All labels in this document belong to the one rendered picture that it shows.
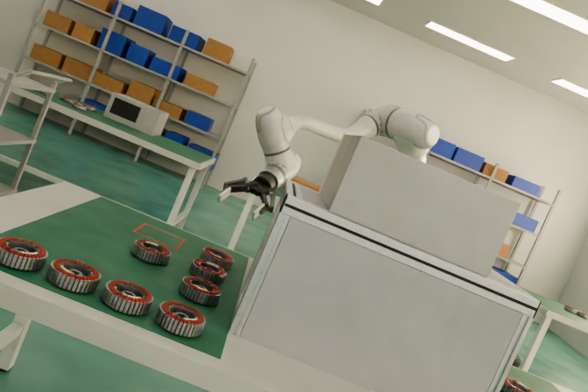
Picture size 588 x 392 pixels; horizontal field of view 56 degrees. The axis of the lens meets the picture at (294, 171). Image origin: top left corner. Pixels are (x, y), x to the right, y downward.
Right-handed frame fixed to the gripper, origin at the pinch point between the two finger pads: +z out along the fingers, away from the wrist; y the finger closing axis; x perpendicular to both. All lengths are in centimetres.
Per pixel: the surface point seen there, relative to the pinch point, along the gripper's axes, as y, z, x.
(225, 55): 314, -512, -180
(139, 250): 10.1, 36.5, -1.2
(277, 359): -42, 49, 3
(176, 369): -28, 71, 11
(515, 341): -90, 17, 14
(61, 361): 54, 25, -97
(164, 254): 4.5, 32.4, -2.0
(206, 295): -16.8, 42.1, 2.8
